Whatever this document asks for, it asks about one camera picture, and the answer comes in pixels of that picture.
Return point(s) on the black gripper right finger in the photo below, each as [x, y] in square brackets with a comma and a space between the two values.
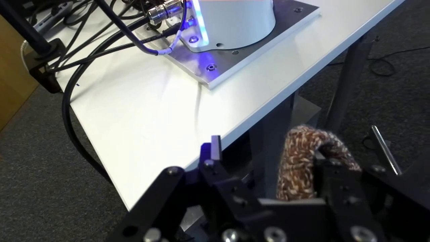
[345, 202]

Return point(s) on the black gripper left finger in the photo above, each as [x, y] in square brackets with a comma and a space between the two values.
[220, 179]

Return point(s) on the brown knitted cloth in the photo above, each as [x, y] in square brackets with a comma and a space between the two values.
[296, 161]

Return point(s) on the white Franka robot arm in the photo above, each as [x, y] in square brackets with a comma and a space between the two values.
[237, 22]

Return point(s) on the silver metal bar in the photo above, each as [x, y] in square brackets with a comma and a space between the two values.
[386, 149]

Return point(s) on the tan wooden panel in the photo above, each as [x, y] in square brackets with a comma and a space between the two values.
[14, 81]

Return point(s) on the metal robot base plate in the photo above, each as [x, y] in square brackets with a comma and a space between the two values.
[251, 58]

